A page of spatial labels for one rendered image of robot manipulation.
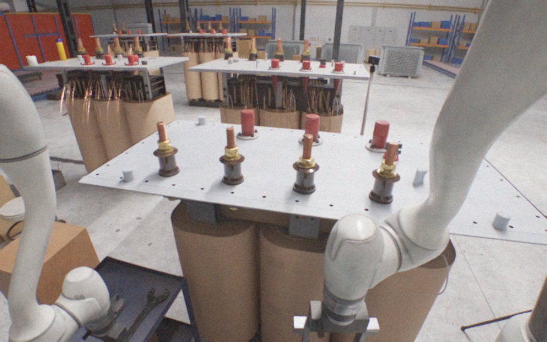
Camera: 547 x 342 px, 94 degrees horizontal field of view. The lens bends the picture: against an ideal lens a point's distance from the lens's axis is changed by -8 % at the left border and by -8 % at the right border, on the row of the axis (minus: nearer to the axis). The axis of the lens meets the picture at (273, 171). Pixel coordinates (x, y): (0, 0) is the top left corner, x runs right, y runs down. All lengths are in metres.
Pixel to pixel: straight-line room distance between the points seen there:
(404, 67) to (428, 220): 12.77
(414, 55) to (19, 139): 13.09
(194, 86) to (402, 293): 6.50
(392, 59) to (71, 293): 12.96
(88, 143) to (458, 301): 4.13
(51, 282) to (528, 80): 1.77
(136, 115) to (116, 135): 0.44
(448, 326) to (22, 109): 2.60
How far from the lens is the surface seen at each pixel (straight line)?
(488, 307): 2.87
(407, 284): 1.31
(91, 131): 3.88
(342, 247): 0.51
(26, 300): 0.87
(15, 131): 0.71
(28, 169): 0.75
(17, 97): 0.71
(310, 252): 1.18
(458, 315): 2.68
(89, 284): 0.95
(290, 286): 1.35
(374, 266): 0.54
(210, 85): 6.95
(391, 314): 1.46
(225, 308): 1.62
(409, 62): 13.37
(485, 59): 0.29
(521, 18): 0.28
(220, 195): 0.98
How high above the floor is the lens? 1.89
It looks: 28 degrees down
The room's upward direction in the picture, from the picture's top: 1 degrees clockwise
